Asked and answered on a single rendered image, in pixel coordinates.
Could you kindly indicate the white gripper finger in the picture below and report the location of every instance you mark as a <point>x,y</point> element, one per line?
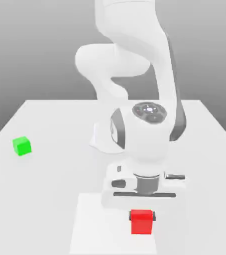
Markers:
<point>130,216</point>
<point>154,216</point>

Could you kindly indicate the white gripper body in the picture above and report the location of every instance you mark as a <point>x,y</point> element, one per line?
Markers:
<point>125,202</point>

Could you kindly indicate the small red cube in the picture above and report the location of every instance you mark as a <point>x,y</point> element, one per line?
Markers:
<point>141,223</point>

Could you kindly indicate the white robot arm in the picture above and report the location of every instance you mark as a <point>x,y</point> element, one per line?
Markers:
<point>129,49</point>

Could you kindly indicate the small green cube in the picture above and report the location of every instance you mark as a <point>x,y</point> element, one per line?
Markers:
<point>22,146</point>

